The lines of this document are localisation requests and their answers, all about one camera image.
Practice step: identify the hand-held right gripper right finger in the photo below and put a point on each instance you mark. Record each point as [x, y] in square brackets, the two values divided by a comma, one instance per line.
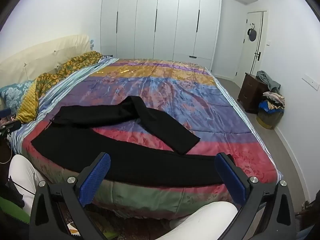
[231, 180]

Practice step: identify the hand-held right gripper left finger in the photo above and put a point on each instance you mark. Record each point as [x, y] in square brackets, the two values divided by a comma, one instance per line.
[96, 177]

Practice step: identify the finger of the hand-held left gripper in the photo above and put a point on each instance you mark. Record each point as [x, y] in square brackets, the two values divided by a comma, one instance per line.
[13, 126]
[4, 111]

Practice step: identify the black pants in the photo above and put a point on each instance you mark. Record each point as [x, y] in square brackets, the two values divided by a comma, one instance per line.
[125, 155]

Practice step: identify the teal fuzzy garment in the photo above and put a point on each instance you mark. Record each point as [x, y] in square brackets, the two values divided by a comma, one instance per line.
[15, 95]

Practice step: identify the mustard knitted garment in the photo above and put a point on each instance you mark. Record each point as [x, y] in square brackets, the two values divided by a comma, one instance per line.
[27, 100]

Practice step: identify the person's right leg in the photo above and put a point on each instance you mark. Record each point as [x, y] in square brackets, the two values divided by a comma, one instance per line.
[202, 222]

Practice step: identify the person's leg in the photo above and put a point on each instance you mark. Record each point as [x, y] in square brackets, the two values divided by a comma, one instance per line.
[23, 177]
[202, 222]

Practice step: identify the person's left leg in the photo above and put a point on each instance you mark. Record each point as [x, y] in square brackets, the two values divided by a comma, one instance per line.
[23, 177]

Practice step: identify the cream padded headboard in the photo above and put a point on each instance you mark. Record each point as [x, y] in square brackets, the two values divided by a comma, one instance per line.
[37, 57]

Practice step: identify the black cloth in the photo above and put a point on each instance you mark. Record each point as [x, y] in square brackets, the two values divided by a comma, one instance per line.
[13, 192]

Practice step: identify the golden laundry basket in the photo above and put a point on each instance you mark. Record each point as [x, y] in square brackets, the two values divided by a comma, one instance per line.
[268, 120]

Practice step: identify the green object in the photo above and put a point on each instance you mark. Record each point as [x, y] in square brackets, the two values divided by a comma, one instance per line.
[12, 210]

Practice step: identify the dark wooden nightstand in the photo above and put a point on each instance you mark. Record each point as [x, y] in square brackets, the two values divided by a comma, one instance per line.
[250, 92]

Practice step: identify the pile of mixed clothes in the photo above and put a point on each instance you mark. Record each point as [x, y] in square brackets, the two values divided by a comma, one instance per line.
[272, 98]

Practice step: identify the multicoloured satin blanket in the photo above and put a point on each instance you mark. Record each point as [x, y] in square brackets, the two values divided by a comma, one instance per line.
[175, 92]

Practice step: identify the grey clothes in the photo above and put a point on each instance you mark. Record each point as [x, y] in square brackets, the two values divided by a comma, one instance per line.
[267, 78]

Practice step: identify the white door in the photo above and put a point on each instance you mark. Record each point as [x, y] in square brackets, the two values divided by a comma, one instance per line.
[250, 60]

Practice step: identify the black round door hanging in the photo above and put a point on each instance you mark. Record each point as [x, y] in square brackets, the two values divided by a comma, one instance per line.
[252, 35]

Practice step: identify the white wardrobe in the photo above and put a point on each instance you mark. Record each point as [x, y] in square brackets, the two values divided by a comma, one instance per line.
[162, 17]

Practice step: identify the wall outlet by headboard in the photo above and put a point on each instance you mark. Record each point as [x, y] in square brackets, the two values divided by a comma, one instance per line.
[92, 44]

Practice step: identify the long white wall plate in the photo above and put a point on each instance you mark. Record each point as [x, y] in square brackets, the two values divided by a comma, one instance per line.
[311, 82]

